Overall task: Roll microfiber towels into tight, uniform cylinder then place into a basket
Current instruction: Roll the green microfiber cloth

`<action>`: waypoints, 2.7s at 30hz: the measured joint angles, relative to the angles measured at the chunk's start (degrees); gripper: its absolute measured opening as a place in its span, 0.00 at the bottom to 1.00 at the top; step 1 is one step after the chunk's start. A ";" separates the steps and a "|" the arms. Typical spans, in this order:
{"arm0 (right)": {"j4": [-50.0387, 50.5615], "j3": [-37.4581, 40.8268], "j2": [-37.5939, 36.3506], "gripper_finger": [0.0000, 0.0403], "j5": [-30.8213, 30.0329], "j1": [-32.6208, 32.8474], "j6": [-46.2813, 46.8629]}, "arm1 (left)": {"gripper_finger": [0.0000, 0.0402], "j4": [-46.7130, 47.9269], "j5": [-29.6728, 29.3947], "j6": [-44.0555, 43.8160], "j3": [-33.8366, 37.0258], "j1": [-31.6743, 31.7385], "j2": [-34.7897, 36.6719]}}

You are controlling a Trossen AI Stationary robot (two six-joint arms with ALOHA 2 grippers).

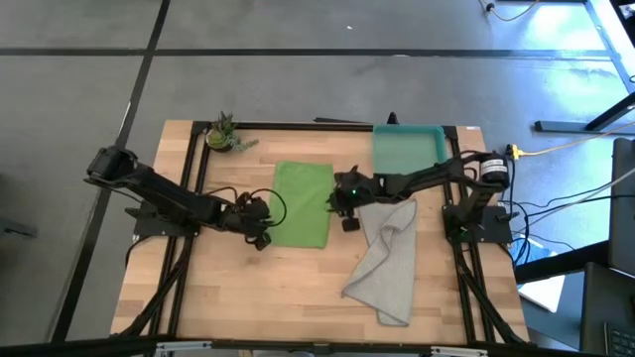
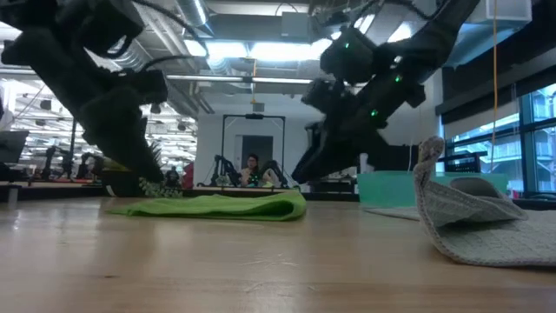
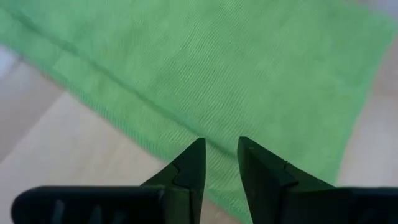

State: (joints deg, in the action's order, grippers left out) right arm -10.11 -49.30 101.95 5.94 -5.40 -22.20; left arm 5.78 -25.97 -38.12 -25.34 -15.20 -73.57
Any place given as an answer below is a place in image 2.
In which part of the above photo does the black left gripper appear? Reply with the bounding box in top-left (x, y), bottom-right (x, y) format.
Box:
top-left (77, 69), bottom-right (169, 183)

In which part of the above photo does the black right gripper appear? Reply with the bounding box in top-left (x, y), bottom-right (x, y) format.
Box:
top-left (291, 77), bottom-right (427, 184)

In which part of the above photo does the green microfiber towel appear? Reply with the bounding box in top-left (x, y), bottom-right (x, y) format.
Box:
top-left (106, 190), bottom-right (308, 223)

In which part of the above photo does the grey waffle microfiber towel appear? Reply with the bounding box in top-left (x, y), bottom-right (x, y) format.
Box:
top-left (363, 135), bottom-right (556, 268)

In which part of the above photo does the teal plastic basket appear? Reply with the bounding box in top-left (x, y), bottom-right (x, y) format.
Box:
top-left (355, 170), bottom-right (509, 209)

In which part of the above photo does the small potted succulent plant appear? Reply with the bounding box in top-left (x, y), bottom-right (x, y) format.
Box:
top-left (98, 141), bottom-right (186, 199)

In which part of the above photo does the person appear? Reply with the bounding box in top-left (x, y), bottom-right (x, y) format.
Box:
top-left (240, 152), bottom-right (267, 188)

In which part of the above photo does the background wooden table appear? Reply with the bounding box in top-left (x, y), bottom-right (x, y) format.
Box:
top-left (193, 185), bottom-right (301, 196)

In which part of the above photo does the white ceiling pipe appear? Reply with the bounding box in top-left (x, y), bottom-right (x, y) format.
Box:
top-left (166, 74), bottom-right (314, 85)

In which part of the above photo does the ceiling light panel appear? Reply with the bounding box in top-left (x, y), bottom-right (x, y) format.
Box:
top-left (184, 37), bottom-right (338, 63)

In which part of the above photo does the dark computer monitor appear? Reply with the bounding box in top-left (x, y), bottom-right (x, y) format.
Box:
top-left (0, 130), bottom-right (30, 165)

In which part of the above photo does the grey ceiling box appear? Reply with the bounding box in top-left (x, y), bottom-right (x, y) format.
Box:
top-left (281, 11), bottom-right (311, 38)

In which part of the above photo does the black aluminium table frame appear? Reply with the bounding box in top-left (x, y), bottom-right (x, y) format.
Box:
top-left (0, 184), bottom-right (361, 203)

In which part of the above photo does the black background rig frame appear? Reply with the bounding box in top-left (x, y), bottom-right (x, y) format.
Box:
top-left (220, 113), bottom-right (287, 188)

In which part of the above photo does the silver ceiling duct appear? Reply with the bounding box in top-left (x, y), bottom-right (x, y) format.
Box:
top-left (173, 0), bottom-right (210, 28)

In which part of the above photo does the hanging yellow cable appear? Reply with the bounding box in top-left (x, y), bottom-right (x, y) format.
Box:
top-left (489, 0), bottom-right (499, 151)

